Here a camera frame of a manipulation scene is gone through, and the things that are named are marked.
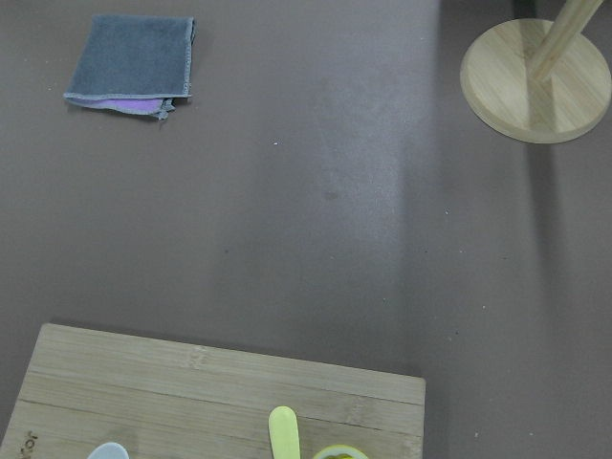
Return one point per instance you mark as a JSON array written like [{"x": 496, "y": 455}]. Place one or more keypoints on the white ceramic spoon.
[{"x": 110, "y": 450}]

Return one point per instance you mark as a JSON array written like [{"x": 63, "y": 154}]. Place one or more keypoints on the yellow plastic knife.
[{"x": 283, "y": 433}]

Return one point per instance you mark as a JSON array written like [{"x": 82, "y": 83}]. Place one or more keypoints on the lemon slice upper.
[{"x": 340, "y": 452}]

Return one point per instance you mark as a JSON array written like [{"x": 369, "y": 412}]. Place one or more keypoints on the bamboo cutting board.
[{"x": 166, "y": 399}]

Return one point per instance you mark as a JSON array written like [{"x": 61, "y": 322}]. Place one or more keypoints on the grey folded cloth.
[{"x": 134, "y": 64}]

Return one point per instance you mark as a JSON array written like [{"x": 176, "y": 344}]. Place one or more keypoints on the wooden mug tree stand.
[{"x": 538, "y": 81}]

